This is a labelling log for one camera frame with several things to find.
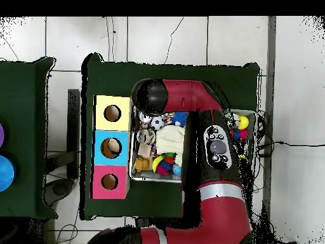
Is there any colourful dotted cloth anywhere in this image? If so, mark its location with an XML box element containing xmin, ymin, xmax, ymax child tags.
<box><xmin>162</xmin><ymin>111</ymin><xmax>176</xmax><ymax>125</ymax></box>

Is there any metal mesh bin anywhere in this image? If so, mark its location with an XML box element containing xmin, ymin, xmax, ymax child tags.
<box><xmin>128</xmin><ymin>104</ymin><xmax>258</xmax><ymax>183</ymax></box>

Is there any wooden box with three holes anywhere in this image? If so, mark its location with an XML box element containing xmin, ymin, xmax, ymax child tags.
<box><xmin>90</xmin><ymin>95</ymin><xmax>135</xmax><ymax>200</ymax></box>

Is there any cream knitted cloth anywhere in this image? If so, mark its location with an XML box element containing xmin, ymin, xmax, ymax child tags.
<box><xmin>155</xmin><ymin>125</ymin><xmax>186</xmax><ymax>167</ymax></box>

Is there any black and white soccer ball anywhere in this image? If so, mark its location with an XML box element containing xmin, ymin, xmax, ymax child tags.
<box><xmin>150</xmin><ymin>116</ymin><xmax>165</xmax><ymax>131</ymax></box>

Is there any blue spiky ball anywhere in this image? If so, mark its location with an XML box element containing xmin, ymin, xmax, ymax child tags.
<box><xmin>172</xmin><ymin>111</ymin><xmax>189</xmax><ymax>127</ymax></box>

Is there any crushed red soda can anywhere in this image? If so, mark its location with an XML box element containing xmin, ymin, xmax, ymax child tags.
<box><xmin>138</xmin><ymin>111</ymin><xmax>153</xmax><ymax>125</ymax></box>

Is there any yellow toy banana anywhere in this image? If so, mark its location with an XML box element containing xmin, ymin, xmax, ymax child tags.
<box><xmin>151</xmin><ymin>154</ymin><xmax>166</xmax><ymax>173</ymax></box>

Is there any brown teddy bear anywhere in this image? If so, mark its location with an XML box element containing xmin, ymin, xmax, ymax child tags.
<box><xmin>133</xmin><ymin>156</ymin><xmax>153</xmax><ymax>173</ymax></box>

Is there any dark green table cloth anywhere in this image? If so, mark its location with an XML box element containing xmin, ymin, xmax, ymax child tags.
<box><xmin>80</xmin><ymin>52</ymin><xmax>261</xmax><ymax>220</ymax></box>
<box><xmin>0</xmin><ymin>57</ymin><xmax>58</xmax><ymax>220</ymax></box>

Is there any plain yellow ball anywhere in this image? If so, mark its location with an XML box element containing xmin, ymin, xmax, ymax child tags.
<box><xmin>237</xmin><ymin>115</ymin><xmax>250</xmax><ymax>130</ymax></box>

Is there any black upright panel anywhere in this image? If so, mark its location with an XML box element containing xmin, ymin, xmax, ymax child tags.
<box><xmin>67</xmin><ymin>88</ymin><xmax>81</xmax><ymax>179</ymax></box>

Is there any dark grey stand base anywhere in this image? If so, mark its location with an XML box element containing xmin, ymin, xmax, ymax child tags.
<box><xmin>44</xmin><ymin>177</ymin><xmax>74</xmax><ymax>207</ymax></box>

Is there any large blue ball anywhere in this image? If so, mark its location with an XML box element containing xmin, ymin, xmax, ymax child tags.
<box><xmin>0</xmin><ymin>155</ymin><xmax>15</xmax><ymax>192</ymax></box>

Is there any thin black floor cable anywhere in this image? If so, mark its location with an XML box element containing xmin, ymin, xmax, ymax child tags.
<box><xmin>163</xmin><ymin>16</ymin><xmax>184</xmax><ymax>65</ymax></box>

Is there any black power cable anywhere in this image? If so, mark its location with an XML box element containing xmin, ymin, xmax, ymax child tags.
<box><xmin>257</xmin><ymin>140</ymin><xmax>325</xmax><ymax>149</ymax></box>

